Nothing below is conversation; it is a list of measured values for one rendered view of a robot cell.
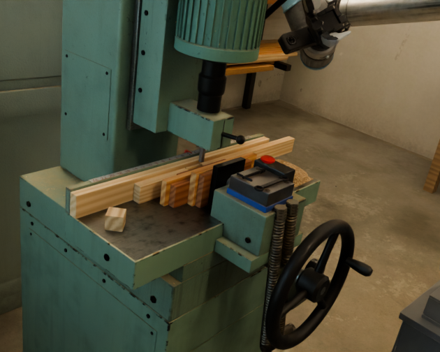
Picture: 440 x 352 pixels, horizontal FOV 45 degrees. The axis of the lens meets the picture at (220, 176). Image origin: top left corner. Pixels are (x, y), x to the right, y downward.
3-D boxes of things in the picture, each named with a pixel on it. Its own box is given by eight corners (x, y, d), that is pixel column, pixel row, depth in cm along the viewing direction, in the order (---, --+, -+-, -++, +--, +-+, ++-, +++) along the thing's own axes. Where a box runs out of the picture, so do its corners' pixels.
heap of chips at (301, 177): (295, 187, 127) (297, 177, 126) (254, 167, 134) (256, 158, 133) (313, 179, 133) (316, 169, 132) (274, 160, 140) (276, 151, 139)
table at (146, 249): (168, 320, 87) (172, 290, 85) (63, 238, 104) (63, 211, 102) (348, 216, 130) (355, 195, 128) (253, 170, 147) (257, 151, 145)
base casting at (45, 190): (167, 324, 105) (172, 287, 101) (17, 206, 138) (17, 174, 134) (295, 251, 137) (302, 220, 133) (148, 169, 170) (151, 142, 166)
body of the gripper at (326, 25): (336, -4, 124) (331, 15, 136) (303, 12, 124) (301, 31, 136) (351, 24, 123) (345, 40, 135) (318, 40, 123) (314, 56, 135)
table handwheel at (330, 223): (272, 382, 104) (286, 272, 89) (200, 327, 116) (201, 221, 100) (349, 304, 123) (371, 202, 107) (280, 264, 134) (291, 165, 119)
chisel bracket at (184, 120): (208, 158, 114) (214, 121, 110) (164, 136, 122) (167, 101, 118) (230, 151, 119) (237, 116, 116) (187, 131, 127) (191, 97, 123)
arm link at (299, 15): (296, 3, 157) (312, 41, 155) (272, 2, 149) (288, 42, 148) (320, -15, 150) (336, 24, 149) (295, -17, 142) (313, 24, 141)
